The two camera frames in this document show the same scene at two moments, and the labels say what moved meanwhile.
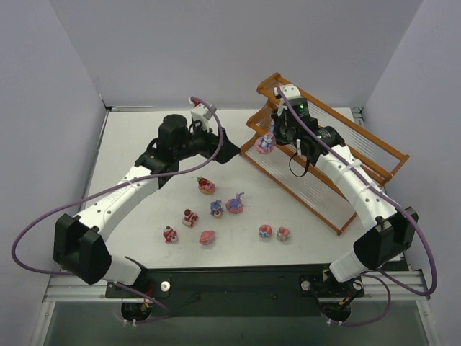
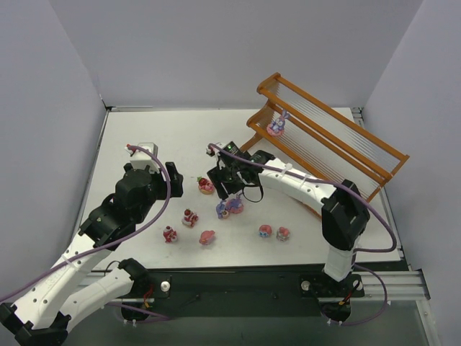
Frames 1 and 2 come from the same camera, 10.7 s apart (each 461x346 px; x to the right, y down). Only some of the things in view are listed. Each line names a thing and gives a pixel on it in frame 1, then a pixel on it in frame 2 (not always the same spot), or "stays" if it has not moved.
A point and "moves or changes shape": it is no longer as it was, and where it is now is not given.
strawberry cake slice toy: (189, 218) stays
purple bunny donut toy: (235, 205) stays
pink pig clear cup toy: (283, 234) stays
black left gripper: (215, 145) to (173, 179)
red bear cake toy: (170, 235) stays
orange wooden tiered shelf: (297, 169) stays
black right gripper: (279, 130) to (223, 178)
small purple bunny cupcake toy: (216, 209) moves or changes shape
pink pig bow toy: (206, 236) stays
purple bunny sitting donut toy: (265, 143) moves or changes shape
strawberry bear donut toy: (205, 186) stays
